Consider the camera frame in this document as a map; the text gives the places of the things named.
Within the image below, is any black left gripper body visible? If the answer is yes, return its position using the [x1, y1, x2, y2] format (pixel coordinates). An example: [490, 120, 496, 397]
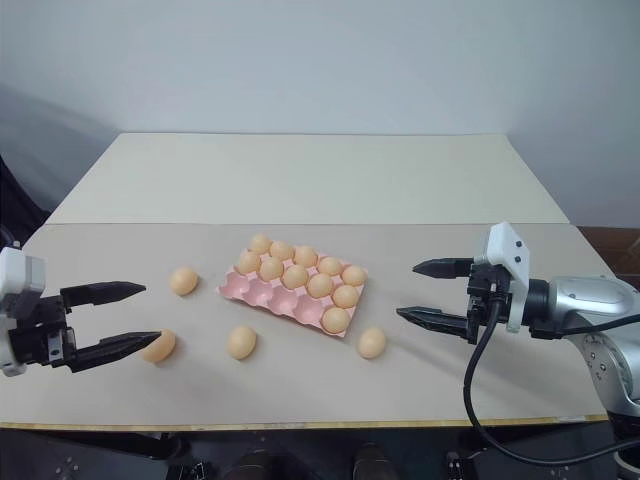
[6, 292, 77, 370]

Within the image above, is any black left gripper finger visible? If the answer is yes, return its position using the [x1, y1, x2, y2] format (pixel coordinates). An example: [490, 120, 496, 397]
[72, 329, 164, 374]
[60, 280, 148, 314]

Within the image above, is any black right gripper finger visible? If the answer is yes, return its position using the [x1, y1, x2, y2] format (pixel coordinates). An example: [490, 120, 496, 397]
[411, 256, 477, 282]
[395, 305, 472, 344]

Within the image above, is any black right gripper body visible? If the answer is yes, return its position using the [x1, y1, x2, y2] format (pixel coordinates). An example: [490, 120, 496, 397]
[464, 261, 516, 347]

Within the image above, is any pink egg tray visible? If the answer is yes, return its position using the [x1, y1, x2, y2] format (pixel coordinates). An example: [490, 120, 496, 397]
[214, 246, 372, 343]

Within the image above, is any black bulky object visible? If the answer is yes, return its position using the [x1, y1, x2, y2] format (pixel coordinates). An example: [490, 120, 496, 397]
[0, 152, 54, 242]

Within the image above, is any dark rounded shape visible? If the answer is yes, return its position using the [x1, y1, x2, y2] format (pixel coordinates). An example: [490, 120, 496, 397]
[352, 442, 388, 480]
[234, 449, 284, 480]

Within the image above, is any white round object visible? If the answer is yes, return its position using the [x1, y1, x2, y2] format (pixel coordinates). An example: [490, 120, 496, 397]
[613, 439, 640, 480]

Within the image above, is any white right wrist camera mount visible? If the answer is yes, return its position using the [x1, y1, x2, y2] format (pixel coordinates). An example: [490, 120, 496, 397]
[472, 220, 532, 334]

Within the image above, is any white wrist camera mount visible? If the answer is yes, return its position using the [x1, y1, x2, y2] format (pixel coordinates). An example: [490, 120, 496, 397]
[472, 220, 532, 334]
[0, 245, 49, 378]

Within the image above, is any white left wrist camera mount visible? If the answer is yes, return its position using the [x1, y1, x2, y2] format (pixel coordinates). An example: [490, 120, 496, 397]
[0, 245, 49, 378]

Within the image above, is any black frame under table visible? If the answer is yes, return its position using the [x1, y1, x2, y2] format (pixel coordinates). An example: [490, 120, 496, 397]
[0, 425, 640, 480]

